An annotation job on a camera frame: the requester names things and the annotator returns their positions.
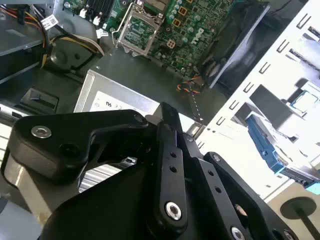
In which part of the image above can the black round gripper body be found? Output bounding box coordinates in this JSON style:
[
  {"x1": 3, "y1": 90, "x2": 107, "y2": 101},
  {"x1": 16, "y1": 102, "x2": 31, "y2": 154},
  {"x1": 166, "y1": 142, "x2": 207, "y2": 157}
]
[{"x1": 39, "y1": 162, "x2": 227, "y2": 240}]

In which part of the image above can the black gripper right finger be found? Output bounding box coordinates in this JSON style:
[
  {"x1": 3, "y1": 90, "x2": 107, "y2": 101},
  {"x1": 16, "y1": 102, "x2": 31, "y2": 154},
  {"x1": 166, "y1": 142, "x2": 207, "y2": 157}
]
[{"x1": 181, "y1": 133, "x2": 302, "y2": 240}]

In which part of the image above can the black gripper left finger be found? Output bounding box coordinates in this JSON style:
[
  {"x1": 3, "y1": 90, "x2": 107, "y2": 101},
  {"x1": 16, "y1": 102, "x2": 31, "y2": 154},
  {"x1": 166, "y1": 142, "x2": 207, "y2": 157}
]
[{"x1": 0, "y1": 101, "x2": 189, "y2": 236}]

